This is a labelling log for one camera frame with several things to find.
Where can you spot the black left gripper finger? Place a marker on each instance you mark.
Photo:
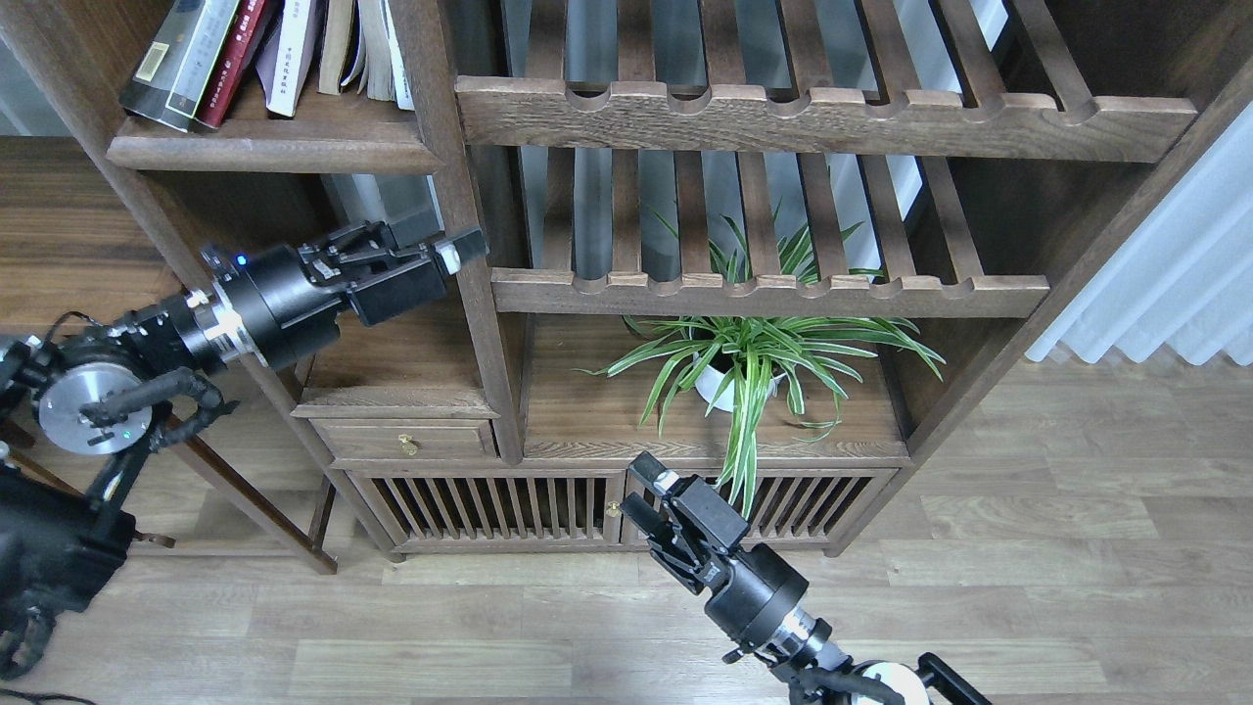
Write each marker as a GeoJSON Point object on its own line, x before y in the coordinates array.
{"type": "Point", "coordinates": [390, 272]}

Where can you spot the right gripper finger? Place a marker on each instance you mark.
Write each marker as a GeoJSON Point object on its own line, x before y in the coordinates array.
{"type": "Point", "coordinates": [696, 507]}
{"type": "Point", "coordinates": [663, 535]}

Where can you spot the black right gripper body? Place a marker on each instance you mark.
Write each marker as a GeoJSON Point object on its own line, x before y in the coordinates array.
{"type": "Point", "coordinates": [755, 595]}

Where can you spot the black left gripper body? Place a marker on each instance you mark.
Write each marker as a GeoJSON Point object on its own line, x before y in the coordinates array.
{"type": "Point", "coordinates": [282, 305]}

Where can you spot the pale lilac paperback book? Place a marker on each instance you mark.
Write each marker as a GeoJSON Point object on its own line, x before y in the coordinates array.
{"type": "Point", "coordinates": [283, 62]}

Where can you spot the yellow and black book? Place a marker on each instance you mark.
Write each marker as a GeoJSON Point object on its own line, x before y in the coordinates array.
{"type": "Point", "coordinates": [172, 76]}

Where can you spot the red paperback book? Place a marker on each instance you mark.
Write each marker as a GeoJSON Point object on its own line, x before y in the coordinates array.
{"type": "Point", "coordinates": [249, 24]}

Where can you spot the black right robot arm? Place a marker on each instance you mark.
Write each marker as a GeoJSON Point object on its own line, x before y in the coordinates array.
{"type": "Point", "coordinates": [825, 674]}

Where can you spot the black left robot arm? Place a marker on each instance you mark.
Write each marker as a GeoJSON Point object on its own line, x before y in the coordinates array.
{"type": "Point", "coordinates": [128, 389]}

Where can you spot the upright white books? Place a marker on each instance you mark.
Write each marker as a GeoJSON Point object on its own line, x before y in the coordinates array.
{"type": "Point", "coordinates": [378, 66]}

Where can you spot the white plant pot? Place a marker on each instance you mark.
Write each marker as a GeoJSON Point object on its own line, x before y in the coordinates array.
{"type": "Point", "coordinates": [715, 384]}

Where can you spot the green spider plant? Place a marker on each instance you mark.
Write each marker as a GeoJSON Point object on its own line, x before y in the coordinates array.
{"type": "Point", "coordinates": [822, 345]}

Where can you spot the dark wooden bookshelf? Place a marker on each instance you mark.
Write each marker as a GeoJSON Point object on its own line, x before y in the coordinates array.
{"type": "Point", "coordinates": [757, 158]}

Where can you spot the upright tan book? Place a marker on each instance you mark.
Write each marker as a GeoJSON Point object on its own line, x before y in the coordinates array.
{"type": "Point", "coordinates": [337, 65]}

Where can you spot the white curtain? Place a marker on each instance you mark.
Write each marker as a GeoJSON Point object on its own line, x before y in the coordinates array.
{"type": "Point", "coordinates": [1183, 281]}

